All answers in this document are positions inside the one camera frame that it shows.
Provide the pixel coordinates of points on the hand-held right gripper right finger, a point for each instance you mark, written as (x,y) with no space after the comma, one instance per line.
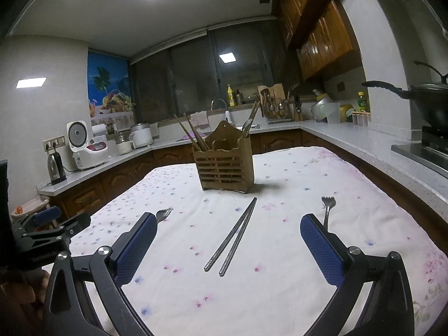
(322,248)

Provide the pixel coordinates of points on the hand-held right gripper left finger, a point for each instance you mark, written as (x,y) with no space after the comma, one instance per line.
(136,248)

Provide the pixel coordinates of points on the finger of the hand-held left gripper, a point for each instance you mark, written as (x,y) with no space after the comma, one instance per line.
(75,225)
(47,214)

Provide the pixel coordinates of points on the small steel fork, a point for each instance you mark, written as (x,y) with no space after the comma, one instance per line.
(328,204)

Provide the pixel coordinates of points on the wooden utensil holder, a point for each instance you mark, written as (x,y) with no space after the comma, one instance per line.
(224,171)

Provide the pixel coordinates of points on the dish drying rack with utensils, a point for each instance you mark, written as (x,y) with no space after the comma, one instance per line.
(274,106)

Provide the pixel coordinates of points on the person's left hand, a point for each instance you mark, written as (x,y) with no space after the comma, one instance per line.
(31,287)

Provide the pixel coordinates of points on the white bowl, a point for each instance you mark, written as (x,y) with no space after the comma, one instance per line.
(29,208)

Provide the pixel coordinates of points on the floral white tablecloth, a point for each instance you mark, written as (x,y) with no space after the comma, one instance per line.
(280,252)

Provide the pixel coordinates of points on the steel electric kettle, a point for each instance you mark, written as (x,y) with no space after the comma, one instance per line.
(56,168)

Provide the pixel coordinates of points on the white and red rice cooker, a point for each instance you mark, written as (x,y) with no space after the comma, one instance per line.
(85,147)

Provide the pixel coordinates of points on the small white cooking pot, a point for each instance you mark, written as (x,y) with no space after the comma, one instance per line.
(124,145)

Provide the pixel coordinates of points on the paper towel roll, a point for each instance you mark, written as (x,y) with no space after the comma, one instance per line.
(99,130)

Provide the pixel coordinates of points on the white cooker with steel lid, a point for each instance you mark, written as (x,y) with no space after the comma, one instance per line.
(141,136)

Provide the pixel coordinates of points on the white kitchen countertop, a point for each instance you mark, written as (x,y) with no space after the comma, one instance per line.
(350,136)

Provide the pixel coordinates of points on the purple plastic board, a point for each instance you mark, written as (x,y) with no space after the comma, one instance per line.
(183,138)

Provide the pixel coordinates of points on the row of spice jars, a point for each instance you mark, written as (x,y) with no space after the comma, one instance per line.
(360,119)

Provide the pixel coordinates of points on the white plastic cup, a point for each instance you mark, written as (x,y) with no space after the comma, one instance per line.
(333,113)

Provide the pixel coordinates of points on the green lidded container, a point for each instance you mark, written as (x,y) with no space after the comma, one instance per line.
(347,112)

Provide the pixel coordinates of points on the steel basin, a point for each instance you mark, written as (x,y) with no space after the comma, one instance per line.
(318,110)

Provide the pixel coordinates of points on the knife block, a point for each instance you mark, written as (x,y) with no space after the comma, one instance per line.
(298,110)

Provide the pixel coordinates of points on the pink dish cloth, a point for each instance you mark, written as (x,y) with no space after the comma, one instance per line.
(199,120)

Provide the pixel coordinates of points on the gas stove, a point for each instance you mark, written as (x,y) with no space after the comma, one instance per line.
(427,150)

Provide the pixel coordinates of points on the green bottle with yellow cap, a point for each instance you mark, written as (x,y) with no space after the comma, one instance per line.
(363,103)

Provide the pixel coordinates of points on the white faucet filter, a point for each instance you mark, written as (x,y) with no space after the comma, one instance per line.
(228,117)

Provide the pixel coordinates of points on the curved steel faucet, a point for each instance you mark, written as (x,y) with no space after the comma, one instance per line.
(219,99)

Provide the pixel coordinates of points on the dark bottle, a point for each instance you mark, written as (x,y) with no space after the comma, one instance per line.
(239,98)

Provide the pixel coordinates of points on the dark kitchen window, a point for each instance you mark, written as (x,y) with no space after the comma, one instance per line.
(189,77)

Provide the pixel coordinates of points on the black wok with lid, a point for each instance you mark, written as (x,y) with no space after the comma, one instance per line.
(430,105)

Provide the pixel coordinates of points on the wooden upper cabinets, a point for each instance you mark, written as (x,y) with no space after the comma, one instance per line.
(329,38)

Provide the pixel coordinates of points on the wall power socket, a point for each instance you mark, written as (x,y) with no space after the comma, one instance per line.
(54,142)

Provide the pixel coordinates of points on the fruit and beach wall poster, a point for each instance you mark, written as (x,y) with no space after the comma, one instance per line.
(110,87)

